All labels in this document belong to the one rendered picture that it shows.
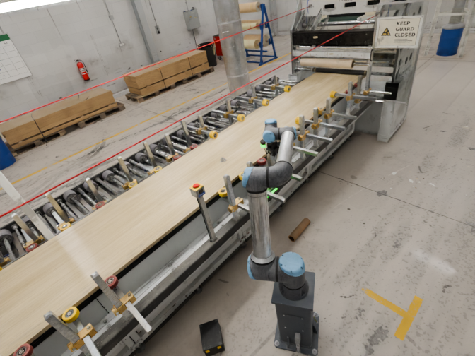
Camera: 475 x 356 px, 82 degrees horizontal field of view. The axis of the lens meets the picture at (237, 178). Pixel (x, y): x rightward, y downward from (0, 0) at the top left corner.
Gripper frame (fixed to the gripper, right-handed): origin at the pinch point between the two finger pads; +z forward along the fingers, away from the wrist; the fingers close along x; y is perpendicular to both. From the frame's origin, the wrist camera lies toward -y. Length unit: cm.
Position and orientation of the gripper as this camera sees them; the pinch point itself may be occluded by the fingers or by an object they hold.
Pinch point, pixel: (276, 159)
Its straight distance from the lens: 226.3
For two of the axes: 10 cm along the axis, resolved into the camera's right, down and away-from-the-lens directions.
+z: 1.6, 7.9, 5.8
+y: -6.7, 5.3, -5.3
